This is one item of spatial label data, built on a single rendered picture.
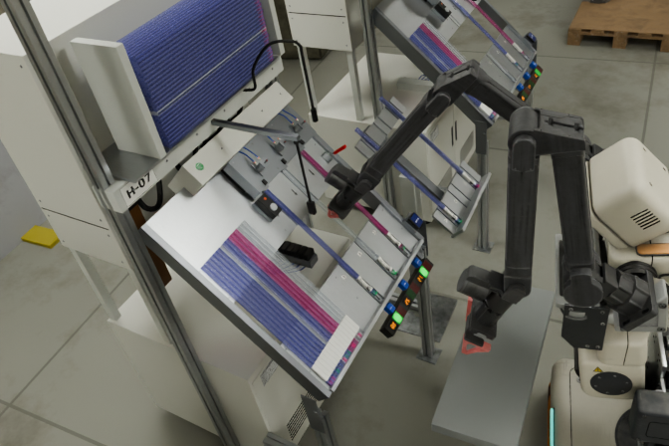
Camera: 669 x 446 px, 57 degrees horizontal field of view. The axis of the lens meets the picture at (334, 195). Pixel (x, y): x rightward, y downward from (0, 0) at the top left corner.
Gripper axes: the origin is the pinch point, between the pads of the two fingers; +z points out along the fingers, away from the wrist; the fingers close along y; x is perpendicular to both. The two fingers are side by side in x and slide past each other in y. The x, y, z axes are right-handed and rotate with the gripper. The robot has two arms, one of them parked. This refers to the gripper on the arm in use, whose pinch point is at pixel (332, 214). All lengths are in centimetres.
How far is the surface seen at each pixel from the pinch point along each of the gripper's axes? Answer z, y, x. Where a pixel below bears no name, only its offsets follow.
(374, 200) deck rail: 2.7, -19.0, 9.7
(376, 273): 3.0, 4.4, 24.0
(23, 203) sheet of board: 215, -20, -133
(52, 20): -25, 29, -91
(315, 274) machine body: 32.8, 1.2, 11.6
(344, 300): 2.5, 20.6, 19.7
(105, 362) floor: 149, 40, -30
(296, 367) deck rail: 1, 49, 18
